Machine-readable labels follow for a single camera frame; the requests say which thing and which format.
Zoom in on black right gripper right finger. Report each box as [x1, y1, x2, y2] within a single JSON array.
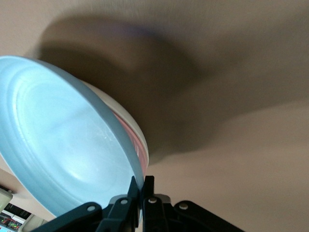
[[141, 175, 247, 232]]

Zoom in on light blue shallow bowl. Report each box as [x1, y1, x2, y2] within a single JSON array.
[[0, 56, 146, 229]]

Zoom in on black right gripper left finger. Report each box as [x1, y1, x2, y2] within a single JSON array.
[[31, 176, 140, 232]]

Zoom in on cream plastic box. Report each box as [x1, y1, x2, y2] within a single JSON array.
[[0, 186, 13, 214]]

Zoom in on colourful packaged goods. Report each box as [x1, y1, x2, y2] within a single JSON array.
[[0, 203, 32, 232]]

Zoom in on pink shallow bowl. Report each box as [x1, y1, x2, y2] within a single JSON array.
[[112, 112, 148, 174]]

